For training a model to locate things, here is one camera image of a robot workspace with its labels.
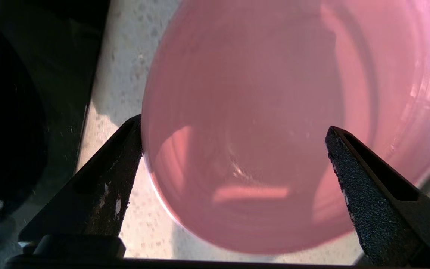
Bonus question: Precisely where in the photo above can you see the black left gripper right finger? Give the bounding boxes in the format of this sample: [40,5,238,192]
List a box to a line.
[325,125,430,268]

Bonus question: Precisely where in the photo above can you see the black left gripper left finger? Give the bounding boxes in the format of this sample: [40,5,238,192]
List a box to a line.
[18,114,143,250]

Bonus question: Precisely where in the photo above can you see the pink plate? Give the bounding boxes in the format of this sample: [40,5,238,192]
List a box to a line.
[141,0,430,255]

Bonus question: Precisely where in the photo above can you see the black induction cooktop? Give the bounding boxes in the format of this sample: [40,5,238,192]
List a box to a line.
[0,0,111,258]

